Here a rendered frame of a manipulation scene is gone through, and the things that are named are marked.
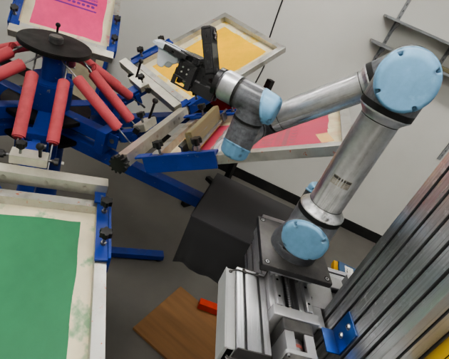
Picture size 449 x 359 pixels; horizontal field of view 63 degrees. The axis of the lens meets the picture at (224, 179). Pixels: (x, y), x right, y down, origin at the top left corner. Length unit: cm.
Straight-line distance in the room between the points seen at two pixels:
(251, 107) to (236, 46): 172
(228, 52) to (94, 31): 87
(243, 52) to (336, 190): 177
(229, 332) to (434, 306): 46
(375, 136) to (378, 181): 311
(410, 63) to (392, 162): 310
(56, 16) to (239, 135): 199
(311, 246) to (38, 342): 73
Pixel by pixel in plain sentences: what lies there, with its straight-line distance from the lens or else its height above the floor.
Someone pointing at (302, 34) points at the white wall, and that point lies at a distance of 353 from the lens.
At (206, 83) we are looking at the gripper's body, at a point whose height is 164.
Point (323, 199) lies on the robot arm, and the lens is 89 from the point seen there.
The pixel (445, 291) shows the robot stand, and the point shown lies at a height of 155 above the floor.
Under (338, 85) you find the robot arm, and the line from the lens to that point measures 96.
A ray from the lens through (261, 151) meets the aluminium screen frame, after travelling 133.
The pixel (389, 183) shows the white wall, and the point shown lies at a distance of 395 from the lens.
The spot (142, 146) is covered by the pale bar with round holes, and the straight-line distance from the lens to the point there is 157.
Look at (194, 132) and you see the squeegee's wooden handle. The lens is 150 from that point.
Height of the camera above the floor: 192
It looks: 30 degrees down
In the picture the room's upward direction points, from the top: 24 degrees clockwise
